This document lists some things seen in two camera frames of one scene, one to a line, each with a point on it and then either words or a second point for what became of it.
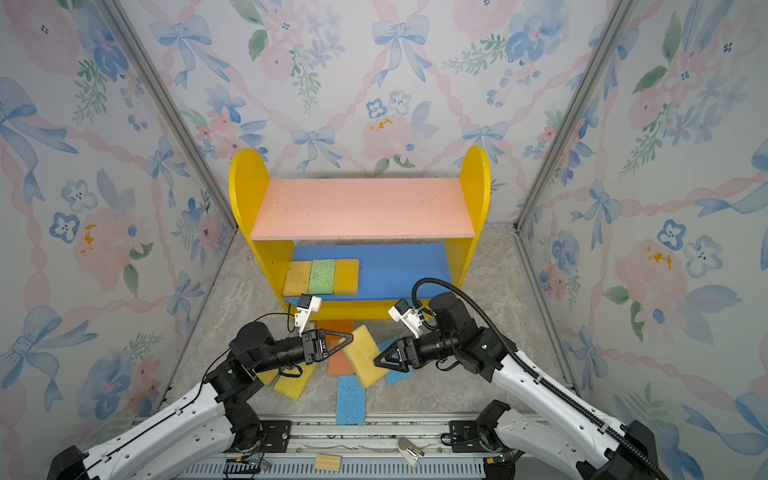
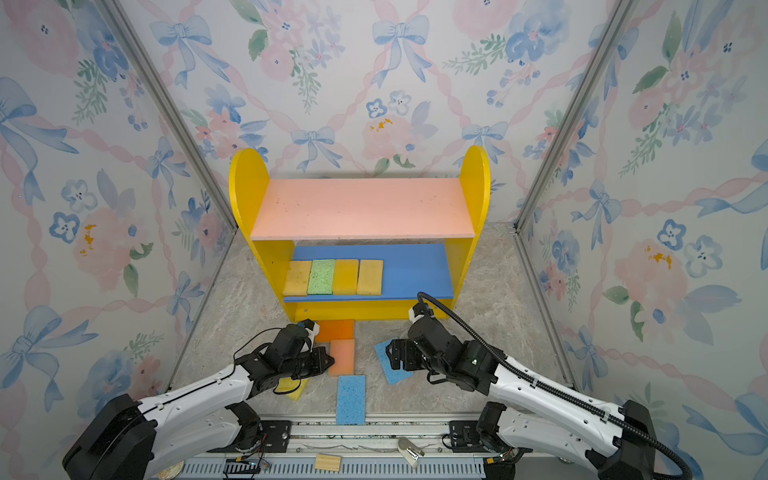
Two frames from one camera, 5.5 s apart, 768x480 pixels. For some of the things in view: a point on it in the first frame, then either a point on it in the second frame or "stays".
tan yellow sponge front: x=361 y=354 -> x=370 y=278
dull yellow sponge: x=297 y=280 stays
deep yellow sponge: x=346 y=276 stays
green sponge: x=322 y=277 stays
